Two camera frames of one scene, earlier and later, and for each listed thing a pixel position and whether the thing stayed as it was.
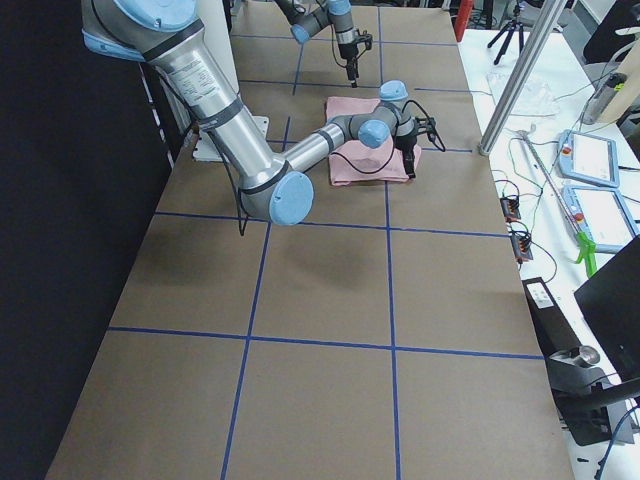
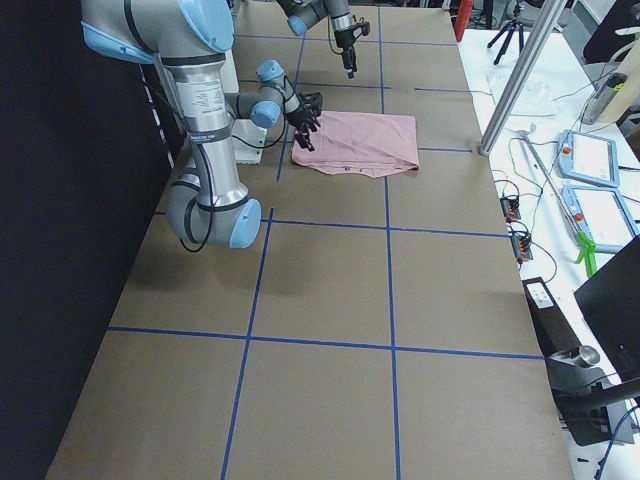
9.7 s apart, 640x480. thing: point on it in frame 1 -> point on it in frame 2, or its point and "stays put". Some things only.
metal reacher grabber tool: (582, 240) stays put
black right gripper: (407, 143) -> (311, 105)
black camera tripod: (513, 26) stays put
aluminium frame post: (544, 27) stays put
